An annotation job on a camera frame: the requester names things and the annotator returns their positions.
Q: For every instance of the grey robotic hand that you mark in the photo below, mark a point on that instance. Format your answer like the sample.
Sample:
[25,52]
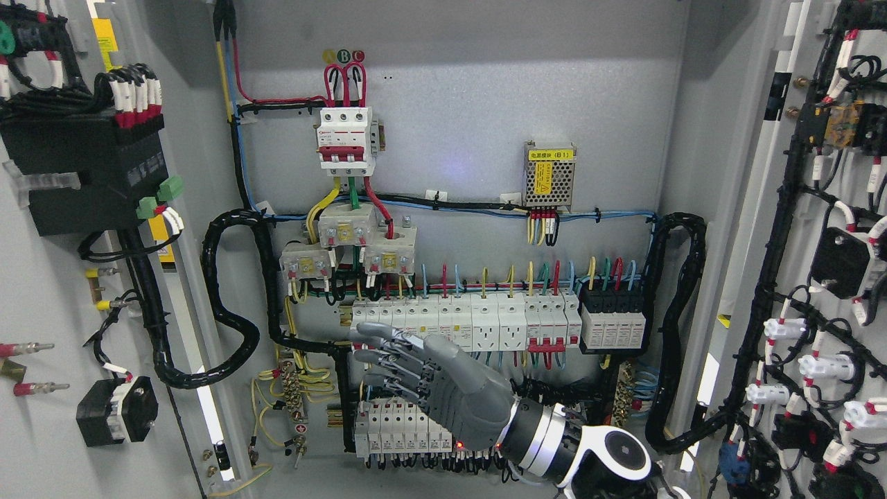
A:
[468,398]

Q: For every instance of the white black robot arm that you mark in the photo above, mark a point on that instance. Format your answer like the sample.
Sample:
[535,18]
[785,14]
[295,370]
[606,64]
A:
[582,461]

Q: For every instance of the white breaker and socket row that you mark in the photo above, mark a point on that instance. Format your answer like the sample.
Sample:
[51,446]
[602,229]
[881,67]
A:
[496,321]

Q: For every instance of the lower relay terminal row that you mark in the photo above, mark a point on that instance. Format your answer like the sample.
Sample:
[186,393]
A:
[395,433]

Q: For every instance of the black surge protector block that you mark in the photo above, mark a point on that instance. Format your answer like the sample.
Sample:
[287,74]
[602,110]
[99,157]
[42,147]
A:
[613,321]

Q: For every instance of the grey current transformers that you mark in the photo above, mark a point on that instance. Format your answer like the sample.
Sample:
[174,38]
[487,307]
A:
[345,232]

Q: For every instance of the perforated metal power supply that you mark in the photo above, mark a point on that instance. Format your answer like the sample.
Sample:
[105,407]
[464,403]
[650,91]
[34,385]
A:
[549,174]

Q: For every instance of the white three pole main breaker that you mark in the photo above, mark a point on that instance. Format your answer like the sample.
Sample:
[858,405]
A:
[348,140]

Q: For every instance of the black meter rear housing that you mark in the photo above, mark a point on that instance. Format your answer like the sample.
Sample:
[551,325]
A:
[89,172]

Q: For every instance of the black selector switch rear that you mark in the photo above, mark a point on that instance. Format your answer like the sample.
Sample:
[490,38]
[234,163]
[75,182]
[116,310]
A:
[114,411]

